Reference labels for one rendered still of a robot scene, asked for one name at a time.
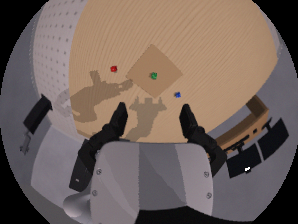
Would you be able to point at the tan square mat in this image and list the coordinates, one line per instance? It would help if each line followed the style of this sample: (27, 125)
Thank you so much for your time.
(153, 60)

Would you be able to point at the red die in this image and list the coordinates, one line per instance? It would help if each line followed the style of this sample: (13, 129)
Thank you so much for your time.
(113, 68)

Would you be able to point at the green die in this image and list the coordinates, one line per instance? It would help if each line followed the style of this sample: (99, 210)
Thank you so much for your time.
(154, 75)

